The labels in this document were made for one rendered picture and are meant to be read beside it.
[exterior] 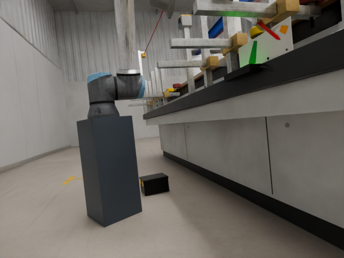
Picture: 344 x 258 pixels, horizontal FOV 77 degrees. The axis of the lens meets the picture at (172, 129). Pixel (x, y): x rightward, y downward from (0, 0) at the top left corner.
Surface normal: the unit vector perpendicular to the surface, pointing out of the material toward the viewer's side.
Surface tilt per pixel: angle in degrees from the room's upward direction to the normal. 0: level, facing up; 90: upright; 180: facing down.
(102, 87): 90
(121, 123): 90
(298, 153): 90
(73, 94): 90
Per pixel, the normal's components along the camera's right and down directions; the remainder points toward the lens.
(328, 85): -0.96, 0.11
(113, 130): 0.67, -0.04
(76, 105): 0.21, 0.01
